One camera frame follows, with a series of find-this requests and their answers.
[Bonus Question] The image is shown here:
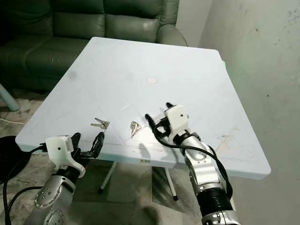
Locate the silver key bunch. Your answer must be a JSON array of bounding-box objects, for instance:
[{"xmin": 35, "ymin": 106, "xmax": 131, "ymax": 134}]
[
  {"xmin": 129, "ymin": 121, "xmax": 143, "ymax": 138},
  {"xmin": 90, "ymin": 118, "xmax": 110, "ymax": 130}
]

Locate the white metal table leg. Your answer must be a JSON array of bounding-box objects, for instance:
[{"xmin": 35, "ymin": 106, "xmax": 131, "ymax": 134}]
[
  {"xmin": 98, "ymin": 162, "xmax": 118, "ymax": 194},
  {"xmin": 164, "ymin": 167, "xmax": 179, "ymax": 202}
]

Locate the white plastic table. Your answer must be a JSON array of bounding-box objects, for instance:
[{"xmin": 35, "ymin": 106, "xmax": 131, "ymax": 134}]
[{"xmin": 15, "ymin": 37, "xmax": 272, "ymax": 181}]

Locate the black round floor object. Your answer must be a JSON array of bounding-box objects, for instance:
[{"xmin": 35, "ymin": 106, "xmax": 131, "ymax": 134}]
[{"xmin": 0, "ymin": 136, "xmax": 17, "ymax": 184}]

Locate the light blue pole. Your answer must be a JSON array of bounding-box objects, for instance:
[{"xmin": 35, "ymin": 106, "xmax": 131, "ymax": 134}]
[{"xmin": 0, "ymin": 84, "xmax": 21, "ymax": 113}]

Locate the green leather sofa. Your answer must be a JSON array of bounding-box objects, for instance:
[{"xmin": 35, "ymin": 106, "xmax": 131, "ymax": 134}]
[{"xmin": 0, "ymin": 0, "xmax": 188, "ymax": 93}]

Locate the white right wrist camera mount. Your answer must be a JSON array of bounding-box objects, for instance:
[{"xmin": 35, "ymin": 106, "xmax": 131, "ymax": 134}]
[{"xmin": 165, "ymin": 105, "xmax": 194, "ymax": 137}]

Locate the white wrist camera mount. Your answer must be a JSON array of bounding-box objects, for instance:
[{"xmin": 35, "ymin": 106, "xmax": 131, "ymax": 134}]
[
  {"xmin": 45, "ymin": 135, "xmax": 86, "ymax": 179},
  {"xmin": 165, "ymin": 105, "xmax": 194, "ymax": 137}
]

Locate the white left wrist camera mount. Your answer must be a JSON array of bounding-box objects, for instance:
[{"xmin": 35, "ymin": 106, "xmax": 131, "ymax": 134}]
[{"xmin": 45, "ymin": 135, "xmax": 86, "ymax": 179}]

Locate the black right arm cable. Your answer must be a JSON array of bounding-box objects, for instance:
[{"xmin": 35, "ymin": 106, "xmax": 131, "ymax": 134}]
[{"xmin": 155, "ymin": 134, "xmax": 233, "ymax": 198}]

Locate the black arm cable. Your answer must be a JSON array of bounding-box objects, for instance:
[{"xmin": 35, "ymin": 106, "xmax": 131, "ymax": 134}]
[
  {"xmin": 3, "ymin": 145, "xmax": 47, "ymax": 225},
  {"xmin": 155, "ymin": 134, "xmax": 233, "ymax": 198}
]

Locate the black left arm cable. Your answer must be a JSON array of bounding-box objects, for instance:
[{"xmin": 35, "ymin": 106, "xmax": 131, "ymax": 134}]
[{"xmin": 3, "ymin": 145, "xmax": 47, "ymax": 225}]

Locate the white floor cable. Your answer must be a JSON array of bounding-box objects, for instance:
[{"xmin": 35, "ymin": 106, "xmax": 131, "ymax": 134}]
[{"xmin": 0, "ymin": 117, "xmax": 20, "ymax": 125}]

